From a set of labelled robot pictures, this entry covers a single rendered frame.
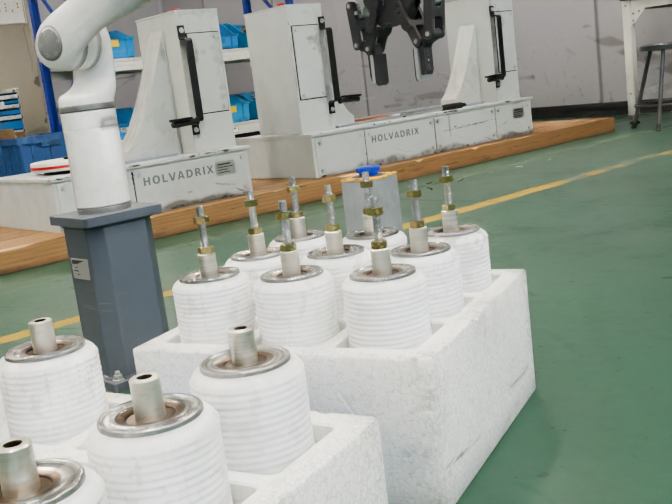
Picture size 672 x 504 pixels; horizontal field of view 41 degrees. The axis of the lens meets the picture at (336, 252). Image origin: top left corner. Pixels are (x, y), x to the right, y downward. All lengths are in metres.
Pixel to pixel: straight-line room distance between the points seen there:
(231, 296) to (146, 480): 0.49
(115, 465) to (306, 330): 0.44
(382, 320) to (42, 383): 0.36
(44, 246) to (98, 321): 1.50
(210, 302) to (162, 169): 2.27
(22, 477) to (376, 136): 3.50
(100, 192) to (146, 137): 1.95
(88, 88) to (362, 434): 0.96
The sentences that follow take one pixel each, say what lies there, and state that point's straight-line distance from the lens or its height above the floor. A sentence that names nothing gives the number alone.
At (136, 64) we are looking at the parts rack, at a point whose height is 0.74.
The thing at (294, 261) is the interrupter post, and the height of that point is 0.27.
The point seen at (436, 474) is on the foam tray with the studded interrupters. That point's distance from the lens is 0.98.
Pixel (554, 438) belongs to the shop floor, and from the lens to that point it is 1.18.
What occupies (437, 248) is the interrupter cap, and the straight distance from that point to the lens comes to 1.11.
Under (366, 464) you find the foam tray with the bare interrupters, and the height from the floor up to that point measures 0.15.
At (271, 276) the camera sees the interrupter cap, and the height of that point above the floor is 0.25.
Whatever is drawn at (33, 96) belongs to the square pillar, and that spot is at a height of 0.64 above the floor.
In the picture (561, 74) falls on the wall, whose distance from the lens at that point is 6.85.
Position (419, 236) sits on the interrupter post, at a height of 0.27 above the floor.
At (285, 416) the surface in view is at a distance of 0.72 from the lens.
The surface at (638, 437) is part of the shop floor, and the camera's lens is 1.17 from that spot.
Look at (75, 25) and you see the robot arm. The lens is 1.52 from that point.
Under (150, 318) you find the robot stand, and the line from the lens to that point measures 1.59.
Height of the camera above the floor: 0.47
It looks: 11 degrees down
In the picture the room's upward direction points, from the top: 7 degrees counter-clockwise
